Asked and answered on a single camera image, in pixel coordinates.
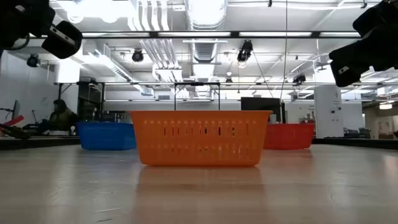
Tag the black background robot arm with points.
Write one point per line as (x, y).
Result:
(34, 127)

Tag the black ceiling spotlight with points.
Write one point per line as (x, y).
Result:
(32, 60)
(299, 78)
(137, 56)
(245, 49)

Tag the lit ceiling lamp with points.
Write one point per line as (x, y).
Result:
(385, 106)

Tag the white cabinet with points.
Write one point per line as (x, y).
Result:
(328, 109)

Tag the small grey monitor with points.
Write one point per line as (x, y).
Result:
(16, 109)

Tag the black shelf rack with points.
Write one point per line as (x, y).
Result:
(88, 99)

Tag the red bar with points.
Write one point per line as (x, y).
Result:
(15, 120)

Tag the person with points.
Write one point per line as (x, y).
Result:
(62, 118)

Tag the black curved object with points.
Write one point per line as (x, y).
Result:
(14, 132)

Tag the red plastic basket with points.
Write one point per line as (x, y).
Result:
(289, 137)

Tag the black computer monitor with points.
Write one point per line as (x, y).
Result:
(261, 104)

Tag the blue plastic basket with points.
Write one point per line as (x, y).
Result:
(105, 137)

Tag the orange plastic basket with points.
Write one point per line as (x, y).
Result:
(199, 140)

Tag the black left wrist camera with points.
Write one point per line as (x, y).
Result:
(62, 40)

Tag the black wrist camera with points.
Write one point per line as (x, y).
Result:
(62, 40)
(349, 70)

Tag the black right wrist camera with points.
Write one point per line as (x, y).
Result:
(349, 70)

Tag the black upright post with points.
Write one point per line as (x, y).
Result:
(59, 91)

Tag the thin black metal frame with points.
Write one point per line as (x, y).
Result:
(197, 83)

